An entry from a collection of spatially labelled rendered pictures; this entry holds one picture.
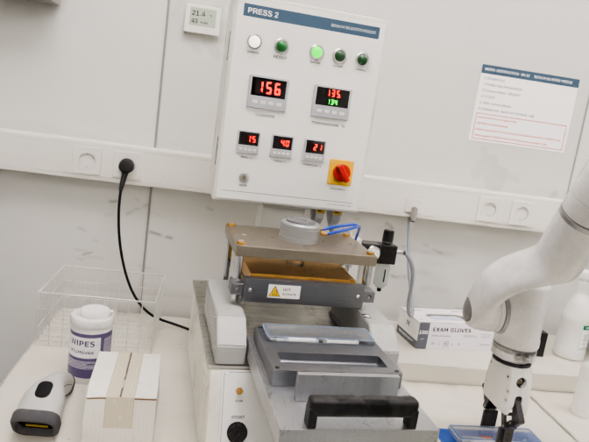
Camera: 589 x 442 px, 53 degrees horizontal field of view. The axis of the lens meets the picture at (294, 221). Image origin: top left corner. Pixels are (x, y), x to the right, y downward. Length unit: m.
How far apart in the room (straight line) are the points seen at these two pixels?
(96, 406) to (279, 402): 0.38
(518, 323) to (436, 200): 0.59
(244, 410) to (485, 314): 0.47
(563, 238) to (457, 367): 0.58
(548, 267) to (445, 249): 0.71
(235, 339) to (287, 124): 0.48
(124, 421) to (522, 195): 1.26
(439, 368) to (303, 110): 0.71
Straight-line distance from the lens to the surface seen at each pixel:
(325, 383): 0.84
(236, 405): 1.01
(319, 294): 1.09
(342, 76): 1.28
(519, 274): 1.12
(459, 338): 1.65
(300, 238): 1.12
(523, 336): 1.21
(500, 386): 1.26
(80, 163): 1.60
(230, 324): 1.01
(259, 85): 1.23
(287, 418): 0.80
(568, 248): 1.08
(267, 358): 0.90
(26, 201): 1.70
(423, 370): 1.52
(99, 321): 1.27
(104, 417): 1.11
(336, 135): 1.28
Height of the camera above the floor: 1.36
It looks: 11 degrees down
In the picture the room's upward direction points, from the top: 8 degrees clockwise
